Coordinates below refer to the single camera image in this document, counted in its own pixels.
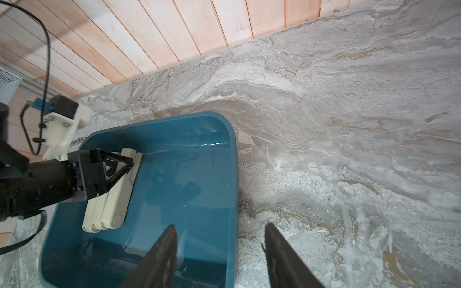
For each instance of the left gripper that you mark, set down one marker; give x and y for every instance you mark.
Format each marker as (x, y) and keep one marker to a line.
(84, 176)

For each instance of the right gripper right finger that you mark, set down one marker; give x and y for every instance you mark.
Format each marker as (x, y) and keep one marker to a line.
(285, 267)

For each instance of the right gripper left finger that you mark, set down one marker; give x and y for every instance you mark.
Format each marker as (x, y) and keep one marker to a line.
(157, 268)

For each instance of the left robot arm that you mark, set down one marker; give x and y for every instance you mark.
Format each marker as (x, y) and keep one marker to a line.
(12, 162)

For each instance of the teal plastic storage box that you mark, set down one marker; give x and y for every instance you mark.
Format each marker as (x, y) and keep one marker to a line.
(188, 177)

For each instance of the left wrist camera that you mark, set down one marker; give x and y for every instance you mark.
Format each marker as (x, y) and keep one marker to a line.
(62, 118)

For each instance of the white wire shelf rack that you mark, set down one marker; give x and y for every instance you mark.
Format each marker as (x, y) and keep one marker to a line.
(9, 83)

